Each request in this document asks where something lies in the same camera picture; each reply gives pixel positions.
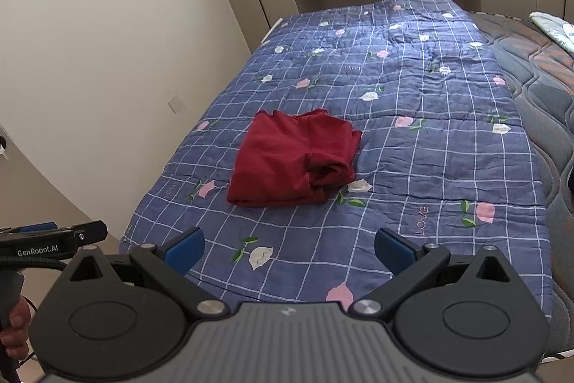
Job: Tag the beige wall socket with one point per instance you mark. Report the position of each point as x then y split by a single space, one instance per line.
176 103

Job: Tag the person's left hand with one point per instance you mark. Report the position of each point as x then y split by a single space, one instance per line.
15 333

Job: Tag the red long-sleeved sweater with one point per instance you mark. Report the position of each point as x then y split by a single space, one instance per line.
278 158

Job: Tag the blue checked floral quilt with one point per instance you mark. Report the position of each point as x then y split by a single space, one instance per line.
426 140

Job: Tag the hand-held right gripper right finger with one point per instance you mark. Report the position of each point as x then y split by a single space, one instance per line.
394 250

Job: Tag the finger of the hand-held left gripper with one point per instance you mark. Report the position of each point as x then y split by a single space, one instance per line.
92 232
40 226

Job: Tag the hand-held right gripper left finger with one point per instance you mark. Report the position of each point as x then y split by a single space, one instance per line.
184 248

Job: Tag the light blue printed pillow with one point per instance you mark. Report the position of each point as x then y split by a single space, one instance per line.
556 31

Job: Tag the brown and grey quilted mattress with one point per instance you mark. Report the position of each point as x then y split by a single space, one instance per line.
538 64

